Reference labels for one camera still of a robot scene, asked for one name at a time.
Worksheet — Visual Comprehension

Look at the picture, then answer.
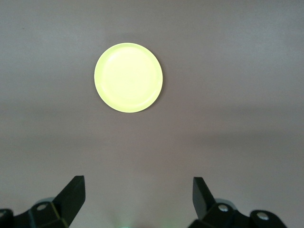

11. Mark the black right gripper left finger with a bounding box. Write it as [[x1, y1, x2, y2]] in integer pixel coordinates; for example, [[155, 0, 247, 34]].
[[0, 175, 86, 228]]

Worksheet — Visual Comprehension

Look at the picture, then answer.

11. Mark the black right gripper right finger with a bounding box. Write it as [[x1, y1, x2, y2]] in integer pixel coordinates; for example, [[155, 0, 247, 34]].
[[192, 176, 289, 228]]

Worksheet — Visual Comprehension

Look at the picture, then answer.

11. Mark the yellow round plate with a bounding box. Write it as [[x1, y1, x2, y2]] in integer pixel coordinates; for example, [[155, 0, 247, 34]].
[[94, 42, 164, 113]]

